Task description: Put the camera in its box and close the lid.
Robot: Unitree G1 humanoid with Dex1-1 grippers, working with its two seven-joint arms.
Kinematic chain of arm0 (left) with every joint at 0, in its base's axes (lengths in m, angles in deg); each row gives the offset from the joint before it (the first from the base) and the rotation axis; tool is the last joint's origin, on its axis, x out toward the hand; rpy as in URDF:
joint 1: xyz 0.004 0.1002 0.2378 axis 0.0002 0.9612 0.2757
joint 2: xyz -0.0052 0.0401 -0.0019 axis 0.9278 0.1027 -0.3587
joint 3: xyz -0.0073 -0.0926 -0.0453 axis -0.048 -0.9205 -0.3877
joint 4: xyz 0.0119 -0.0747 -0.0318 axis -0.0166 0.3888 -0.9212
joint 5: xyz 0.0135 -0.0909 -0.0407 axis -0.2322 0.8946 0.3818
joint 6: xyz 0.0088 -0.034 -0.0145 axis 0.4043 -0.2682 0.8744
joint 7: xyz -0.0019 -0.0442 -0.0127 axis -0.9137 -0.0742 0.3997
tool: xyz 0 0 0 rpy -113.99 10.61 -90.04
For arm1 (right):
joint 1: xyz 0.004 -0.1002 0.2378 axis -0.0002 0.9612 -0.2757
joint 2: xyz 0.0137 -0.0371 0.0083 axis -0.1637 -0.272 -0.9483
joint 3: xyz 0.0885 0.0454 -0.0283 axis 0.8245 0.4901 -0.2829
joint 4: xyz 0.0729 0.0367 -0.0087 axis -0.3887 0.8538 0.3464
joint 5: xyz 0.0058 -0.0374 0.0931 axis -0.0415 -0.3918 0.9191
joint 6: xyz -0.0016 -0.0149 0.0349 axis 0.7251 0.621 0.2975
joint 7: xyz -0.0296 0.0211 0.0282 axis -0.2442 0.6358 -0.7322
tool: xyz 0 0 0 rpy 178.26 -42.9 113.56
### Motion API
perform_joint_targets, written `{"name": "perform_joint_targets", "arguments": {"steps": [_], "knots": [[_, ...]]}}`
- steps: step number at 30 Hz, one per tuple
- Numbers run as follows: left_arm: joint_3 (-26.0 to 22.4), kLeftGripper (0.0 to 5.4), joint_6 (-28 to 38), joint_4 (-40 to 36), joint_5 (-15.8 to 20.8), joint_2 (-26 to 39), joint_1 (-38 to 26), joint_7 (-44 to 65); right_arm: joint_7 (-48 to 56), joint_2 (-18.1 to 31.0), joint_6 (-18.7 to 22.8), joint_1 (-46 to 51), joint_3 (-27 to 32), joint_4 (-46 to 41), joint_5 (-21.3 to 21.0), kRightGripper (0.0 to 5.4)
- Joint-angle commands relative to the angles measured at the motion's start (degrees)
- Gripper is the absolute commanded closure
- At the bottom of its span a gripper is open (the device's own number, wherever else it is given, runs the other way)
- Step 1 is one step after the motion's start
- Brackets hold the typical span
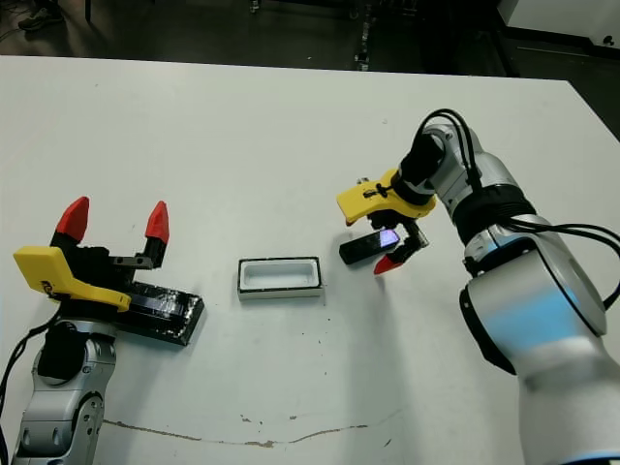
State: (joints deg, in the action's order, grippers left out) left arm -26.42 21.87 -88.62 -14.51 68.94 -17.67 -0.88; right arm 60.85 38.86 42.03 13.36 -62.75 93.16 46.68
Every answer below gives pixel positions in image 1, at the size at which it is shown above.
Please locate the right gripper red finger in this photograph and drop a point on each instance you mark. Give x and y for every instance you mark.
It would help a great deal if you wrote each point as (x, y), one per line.
(392, 264)

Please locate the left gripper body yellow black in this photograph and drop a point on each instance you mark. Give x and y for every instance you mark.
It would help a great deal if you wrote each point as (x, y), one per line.
(43, 266)

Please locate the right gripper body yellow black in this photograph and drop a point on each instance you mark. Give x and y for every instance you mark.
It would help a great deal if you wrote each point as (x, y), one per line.
(373, 198)

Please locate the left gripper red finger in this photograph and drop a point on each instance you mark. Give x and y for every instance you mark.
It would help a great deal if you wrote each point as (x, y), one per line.
(75, 218)
(157, 223)

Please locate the small black camera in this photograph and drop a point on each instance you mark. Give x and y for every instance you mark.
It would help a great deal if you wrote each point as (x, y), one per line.
(361, 249)

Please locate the black glossy box lid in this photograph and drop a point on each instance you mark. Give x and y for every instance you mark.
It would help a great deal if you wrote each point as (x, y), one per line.
(164, 315)

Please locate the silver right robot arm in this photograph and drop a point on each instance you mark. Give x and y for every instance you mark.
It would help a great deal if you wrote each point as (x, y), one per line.
(547, 310)

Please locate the black thin furniture leg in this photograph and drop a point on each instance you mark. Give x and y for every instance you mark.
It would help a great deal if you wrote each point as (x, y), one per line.
(88, 9)

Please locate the white cabinet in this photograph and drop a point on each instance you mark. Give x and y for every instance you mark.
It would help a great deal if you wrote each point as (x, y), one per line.
(557, 17)

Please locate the white camera box base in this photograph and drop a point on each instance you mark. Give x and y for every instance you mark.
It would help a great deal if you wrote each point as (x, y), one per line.
(281, 295)

